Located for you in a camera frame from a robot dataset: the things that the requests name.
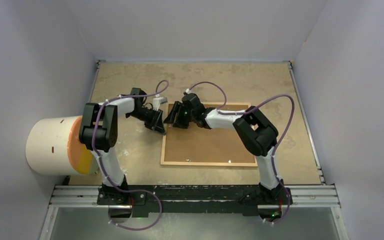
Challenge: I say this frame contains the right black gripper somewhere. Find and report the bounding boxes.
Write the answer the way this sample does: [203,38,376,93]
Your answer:
[164,101,196,129]

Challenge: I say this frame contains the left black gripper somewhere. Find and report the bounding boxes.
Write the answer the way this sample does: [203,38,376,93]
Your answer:
[126,107,165,135]

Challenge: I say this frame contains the brown backing board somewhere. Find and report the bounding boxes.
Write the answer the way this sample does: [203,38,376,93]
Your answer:
[163,104,256,164]

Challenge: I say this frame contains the wooden picture frame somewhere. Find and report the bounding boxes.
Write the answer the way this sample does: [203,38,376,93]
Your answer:
[160,102,258,168]

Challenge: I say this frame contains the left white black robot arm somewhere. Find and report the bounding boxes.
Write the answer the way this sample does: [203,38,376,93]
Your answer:
[78,87,166,205]

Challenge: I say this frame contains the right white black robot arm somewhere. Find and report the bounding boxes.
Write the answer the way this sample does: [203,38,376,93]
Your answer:
[163,93,283,204]

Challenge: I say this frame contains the white cylinder orange lid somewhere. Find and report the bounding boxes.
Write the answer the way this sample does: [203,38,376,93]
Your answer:
[25,115,99,176]

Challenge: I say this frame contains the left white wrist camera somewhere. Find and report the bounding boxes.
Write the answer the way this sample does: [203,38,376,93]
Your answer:
[151,94,168,111]

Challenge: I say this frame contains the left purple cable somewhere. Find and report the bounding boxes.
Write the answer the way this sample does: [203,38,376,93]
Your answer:
[91,79,170,232]

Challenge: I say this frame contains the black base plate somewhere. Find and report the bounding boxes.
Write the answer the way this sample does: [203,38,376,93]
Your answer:
[97,184,293,219]

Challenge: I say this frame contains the aluminium rail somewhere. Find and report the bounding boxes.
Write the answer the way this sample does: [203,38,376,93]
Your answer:
[50,185,340,209]

